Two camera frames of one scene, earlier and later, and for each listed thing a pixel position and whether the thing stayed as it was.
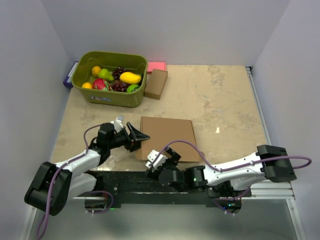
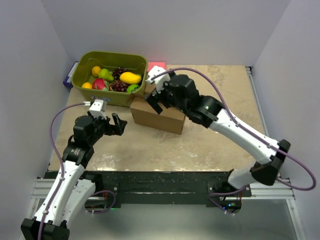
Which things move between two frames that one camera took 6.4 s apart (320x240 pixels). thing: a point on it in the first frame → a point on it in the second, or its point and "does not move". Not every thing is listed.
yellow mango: x=130 y=78 does not move
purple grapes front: x=118 y=86 does not move
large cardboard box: x=162 y=131 → x=170 y=119
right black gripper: x=174 y=159 → x=161 y=95
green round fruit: x=132 y=87 does not move
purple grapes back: x=117 y=71 does not move
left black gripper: x=132 y=145 → x=117 y=129
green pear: x=104 y=73 does not move
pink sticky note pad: x=151 y=66 does not move
